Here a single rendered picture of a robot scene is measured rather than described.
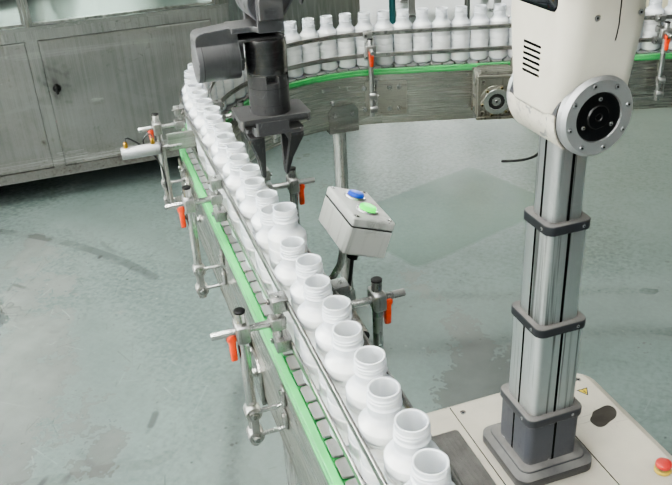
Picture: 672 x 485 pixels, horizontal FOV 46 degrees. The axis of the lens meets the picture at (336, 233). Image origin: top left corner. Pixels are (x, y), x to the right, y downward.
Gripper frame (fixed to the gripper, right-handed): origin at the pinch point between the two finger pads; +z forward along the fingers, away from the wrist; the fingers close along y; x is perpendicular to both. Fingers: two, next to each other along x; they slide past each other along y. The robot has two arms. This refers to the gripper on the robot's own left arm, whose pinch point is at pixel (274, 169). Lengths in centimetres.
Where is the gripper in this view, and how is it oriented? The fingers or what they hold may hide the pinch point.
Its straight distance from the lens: 116.6
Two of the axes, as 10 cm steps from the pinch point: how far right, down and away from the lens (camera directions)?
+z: 0.4, 8.8, 4.7
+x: -3.2, -4.3, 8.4
